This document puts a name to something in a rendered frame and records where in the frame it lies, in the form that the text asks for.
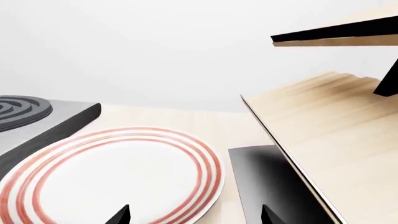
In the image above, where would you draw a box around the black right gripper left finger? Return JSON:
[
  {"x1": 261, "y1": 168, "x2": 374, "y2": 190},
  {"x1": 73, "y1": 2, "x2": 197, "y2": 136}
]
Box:
[{"x1": 104, "y1": 203, "x2": 131, "y2": 224}]

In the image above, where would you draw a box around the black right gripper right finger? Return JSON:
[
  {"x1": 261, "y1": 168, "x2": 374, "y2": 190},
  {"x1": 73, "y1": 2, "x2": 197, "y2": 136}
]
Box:
[{"x1": 261, "y1": 204, "x2": 287, "y2": 224}]

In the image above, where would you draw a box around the white plate with red rings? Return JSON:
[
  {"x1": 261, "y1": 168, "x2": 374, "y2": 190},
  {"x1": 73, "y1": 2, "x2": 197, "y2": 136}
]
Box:
[{"x1": 0, "y1": 127, "x2": 225, "y2": 224}]

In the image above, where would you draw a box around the grey stove with black burner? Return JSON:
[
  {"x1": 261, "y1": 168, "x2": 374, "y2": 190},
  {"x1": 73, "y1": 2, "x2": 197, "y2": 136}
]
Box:
[{"x1": 0, "y1": 95, "x2": 102, "y2": 180}]

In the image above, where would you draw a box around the light wooden cabinet with black frame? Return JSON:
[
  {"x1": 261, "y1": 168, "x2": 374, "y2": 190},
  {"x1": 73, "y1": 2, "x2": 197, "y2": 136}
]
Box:
[{"x1": 228, "y1": 15, "x2": 398, "y2": 224}]

